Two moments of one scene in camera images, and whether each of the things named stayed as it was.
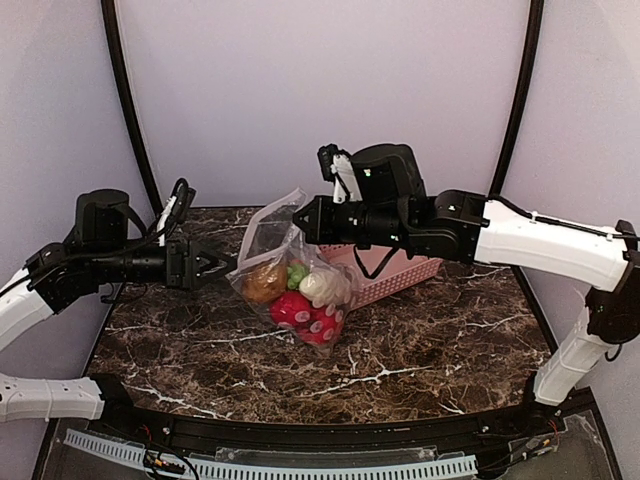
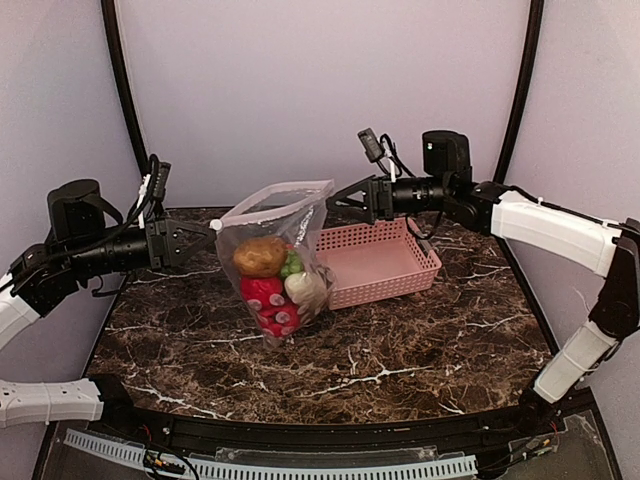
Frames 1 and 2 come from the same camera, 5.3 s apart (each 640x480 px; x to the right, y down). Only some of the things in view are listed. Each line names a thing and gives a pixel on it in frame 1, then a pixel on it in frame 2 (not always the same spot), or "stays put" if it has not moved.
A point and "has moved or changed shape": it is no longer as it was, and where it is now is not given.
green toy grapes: x=294 y=273 → x=292 y=264
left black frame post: x=127 y=95 stays put
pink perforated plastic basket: x=382 y=272 stays put
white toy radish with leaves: x=325 y=288 → x=301 y=288
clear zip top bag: x=293 y=286 has moved or changed shape
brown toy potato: x=264 y=282 → x=261 y=257
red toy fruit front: x=290 y=308 → x=261 y=292
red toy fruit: x=323 y=326 → x=279 y=320
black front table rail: x=111 y=415 stays put
